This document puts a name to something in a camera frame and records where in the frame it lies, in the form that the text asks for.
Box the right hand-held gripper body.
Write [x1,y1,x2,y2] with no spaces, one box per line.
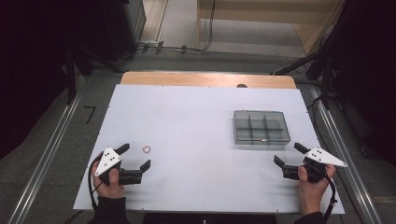
[281,147,348,184]

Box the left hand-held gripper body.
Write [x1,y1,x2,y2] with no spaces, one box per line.
[94,147,144,187]

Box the clear plastic compartment box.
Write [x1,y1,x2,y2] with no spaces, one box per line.
[233,109,291,147]

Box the person's left hand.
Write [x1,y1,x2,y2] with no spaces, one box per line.
[91,160,125,200]

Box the person's right hand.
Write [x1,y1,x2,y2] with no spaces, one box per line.
[297,164,337,217]

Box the white board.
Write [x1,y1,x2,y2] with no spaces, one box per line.
[73,83,346,215]

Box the black tripod stand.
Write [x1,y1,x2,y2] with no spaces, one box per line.
[270,52,337,110]
[64,43,125,105]

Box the black curtain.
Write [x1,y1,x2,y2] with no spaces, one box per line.
[330,0,396,166]
[0,0,106,161]

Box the wooden table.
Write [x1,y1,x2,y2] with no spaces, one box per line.
[120,71,297,90]

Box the black cabinet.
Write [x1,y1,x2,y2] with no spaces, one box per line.
[102,0,148,62]

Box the wooden platform step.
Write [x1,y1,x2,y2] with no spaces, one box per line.
[197,0,344,54]

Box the metal floor rail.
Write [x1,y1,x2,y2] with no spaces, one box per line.
[7,76,87,224]
[307,85,384,224]

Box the left hand-held gripper black cable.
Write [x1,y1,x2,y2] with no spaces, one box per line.
[88,154,105,213]

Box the hand-held gripper black cable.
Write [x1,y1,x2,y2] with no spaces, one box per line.
[322,173,339,222]
[88,154,105,213]

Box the right hand-held gripper black cable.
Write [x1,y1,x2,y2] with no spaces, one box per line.
[322,173,339,222]

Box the black floor cable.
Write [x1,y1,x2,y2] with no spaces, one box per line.
[136,0,218,54]

